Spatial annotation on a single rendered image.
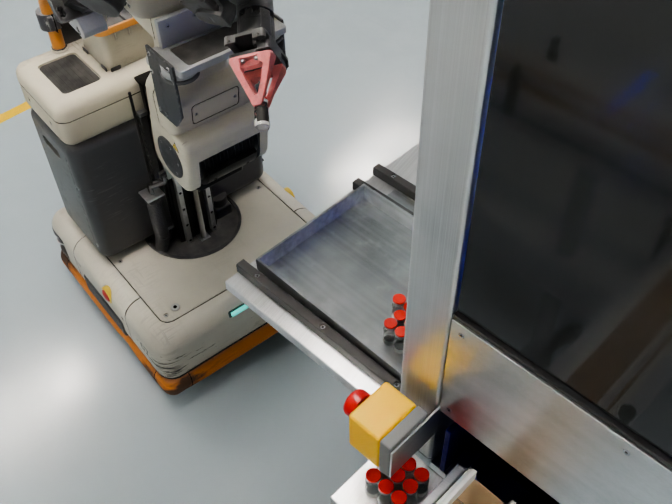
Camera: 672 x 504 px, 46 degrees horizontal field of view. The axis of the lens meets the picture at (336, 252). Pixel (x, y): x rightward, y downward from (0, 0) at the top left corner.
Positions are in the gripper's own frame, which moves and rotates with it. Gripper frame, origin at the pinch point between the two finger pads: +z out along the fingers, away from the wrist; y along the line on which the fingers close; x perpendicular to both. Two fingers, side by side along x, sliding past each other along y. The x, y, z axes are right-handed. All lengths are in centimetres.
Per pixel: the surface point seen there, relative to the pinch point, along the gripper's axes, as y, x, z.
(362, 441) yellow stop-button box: -1, 11, 50
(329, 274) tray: -25.8, 0.7, 20.2
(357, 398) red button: -1.2, 10.7, 44.1
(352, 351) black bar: -17.7, 5.9, 35.1
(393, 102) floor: -180, -15, -88
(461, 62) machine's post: 40, 33, 22
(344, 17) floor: -202, -37, -145
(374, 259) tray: -29.5, 7.8, 17.8
